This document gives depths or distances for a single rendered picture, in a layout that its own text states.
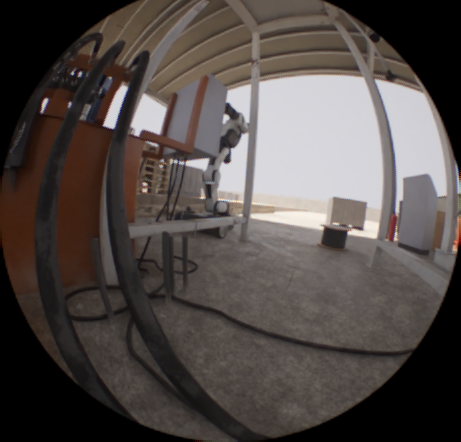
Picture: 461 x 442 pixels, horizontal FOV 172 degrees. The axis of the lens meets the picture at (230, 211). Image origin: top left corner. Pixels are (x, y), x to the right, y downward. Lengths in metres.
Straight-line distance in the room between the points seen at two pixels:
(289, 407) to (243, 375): 0.14
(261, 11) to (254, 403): 2.56
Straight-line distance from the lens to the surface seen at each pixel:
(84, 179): 0.64
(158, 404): 0.39
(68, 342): 0.16
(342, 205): 5.00
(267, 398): 0.41
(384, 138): 1.36
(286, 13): 2.24
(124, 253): 0.17
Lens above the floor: 0.37
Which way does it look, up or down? 4 degrees down
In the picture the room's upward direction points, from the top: 7 degrees clockwise
